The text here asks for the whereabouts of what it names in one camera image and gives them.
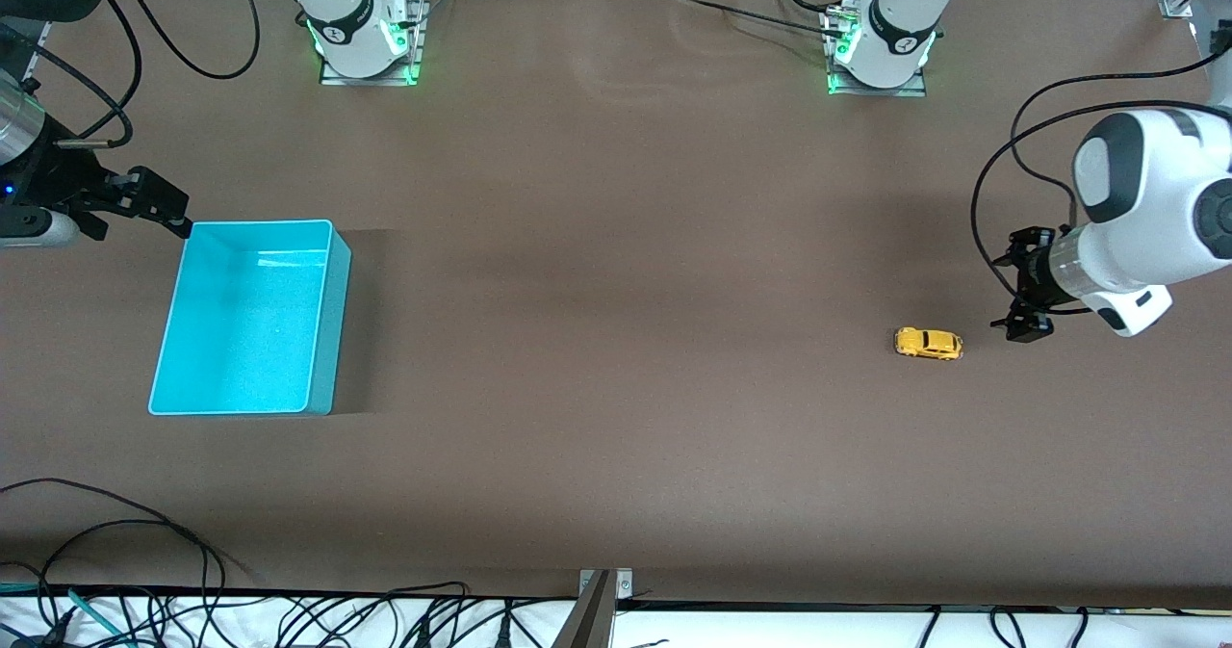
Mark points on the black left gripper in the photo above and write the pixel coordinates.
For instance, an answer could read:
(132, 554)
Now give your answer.
(1035, 277)

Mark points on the metal table edge bracket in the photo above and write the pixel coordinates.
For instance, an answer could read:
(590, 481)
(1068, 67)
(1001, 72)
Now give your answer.
(624, 583)

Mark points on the grey diagonal bar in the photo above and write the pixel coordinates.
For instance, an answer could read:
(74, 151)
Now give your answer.
(587, 624)

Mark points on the turquoise plastic bin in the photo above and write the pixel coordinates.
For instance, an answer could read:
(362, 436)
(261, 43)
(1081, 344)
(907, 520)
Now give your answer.
(241, 340)

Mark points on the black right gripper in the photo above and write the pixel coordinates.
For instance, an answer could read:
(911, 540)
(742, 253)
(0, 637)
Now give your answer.
(60, 182)

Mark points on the yellow beetle toy car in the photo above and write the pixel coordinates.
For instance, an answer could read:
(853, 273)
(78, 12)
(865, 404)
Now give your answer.
(927, 343)

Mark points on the large table cover mat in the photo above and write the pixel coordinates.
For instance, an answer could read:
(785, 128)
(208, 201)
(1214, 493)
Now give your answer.
(616, 340)

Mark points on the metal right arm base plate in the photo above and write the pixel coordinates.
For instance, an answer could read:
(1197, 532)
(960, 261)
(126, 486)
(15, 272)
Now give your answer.
(332, 79)

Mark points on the aluminium frame profile with bracket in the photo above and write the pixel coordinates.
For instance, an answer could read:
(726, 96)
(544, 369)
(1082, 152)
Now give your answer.
(1176, 3)

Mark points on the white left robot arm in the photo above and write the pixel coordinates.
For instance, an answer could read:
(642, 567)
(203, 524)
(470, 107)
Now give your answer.
(1155, 195)

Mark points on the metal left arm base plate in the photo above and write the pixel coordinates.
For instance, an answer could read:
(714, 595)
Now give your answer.
(866, 92)

